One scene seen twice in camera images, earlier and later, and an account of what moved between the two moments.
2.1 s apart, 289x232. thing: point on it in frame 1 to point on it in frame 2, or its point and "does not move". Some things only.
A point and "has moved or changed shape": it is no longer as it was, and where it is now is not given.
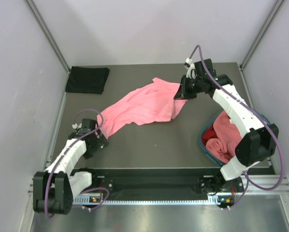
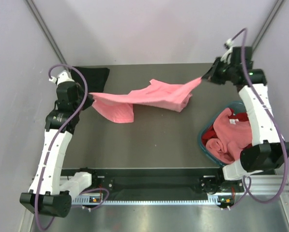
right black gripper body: [190, 88] to [220, 72]
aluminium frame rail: [257, 184] does not move
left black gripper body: [98, 144] to [88, 103]
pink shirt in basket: [223, 147] does not move
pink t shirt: [155, 102] has moved or changed shape
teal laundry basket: [205, 153] does not move
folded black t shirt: [87, 79] does not move
